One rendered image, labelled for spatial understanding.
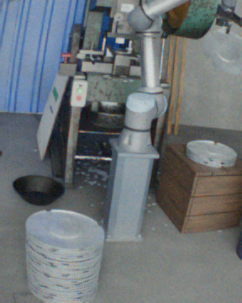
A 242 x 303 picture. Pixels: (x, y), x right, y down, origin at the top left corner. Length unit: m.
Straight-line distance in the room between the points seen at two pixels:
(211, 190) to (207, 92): 2.09
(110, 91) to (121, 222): 0.78
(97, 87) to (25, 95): 1.48
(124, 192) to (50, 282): 0.68
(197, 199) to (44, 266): 0.99
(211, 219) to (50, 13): 2.26
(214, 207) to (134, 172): 0.53
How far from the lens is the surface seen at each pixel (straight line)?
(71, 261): 1.56
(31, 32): 3.85
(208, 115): 4.34
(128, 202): 2.11
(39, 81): 3.90
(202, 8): 2.51
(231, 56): 2.32
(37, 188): 2.60
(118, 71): 2.62
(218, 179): 2.29
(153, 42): 2.11
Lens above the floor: 1.13
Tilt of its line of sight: 19 degrees down
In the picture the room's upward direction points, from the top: 8 degrees clockwise
